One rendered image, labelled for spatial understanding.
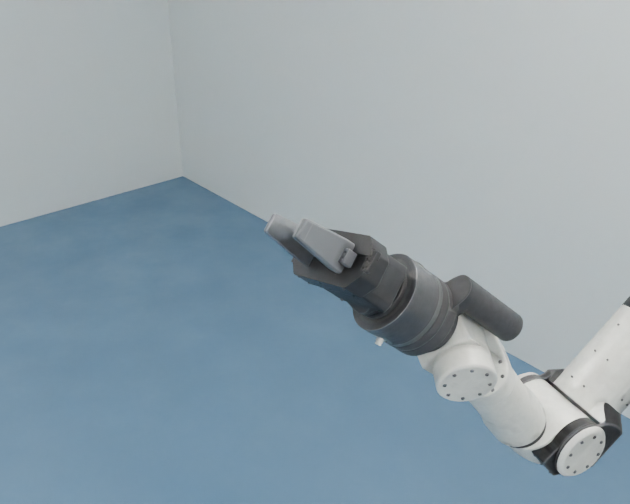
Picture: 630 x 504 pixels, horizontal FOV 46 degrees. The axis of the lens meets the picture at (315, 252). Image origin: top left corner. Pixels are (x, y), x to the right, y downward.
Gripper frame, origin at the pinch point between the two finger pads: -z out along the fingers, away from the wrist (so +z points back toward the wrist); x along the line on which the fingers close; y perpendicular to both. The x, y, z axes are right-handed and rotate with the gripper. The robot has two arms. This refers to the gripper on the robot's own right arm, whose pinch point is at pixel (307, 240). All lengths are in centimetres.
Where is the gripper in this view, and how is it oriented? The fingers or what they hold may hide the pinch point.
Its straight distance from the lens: 70.2
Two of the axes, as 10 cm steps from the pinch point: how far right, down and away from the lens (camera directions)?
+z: 7.1, 4.7, 5.3
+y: -4.5, 8.8, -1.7
